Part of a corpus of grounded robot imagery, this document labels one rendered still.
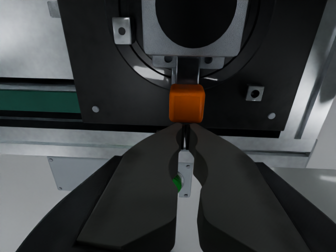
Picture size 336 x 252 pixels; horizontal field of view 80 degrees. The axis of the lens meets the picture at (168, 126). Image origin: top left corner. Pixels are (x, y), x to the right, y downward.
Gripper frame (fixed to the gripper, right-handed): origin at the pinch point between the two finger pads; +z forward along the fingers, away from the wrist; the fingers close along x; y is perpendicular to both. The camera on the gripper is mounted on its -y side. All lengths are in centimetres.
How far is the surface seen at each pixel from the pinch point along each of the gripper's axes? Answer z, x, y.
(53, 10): 10.7, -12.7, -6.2
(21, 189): 22, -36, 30
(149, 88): 10.3, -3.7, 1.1
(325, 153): 21.3, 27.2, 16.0
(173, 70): 7.4, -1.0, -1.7
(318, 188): 107, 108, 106
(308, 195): 108, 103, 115
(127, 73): 10.3, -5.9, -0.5
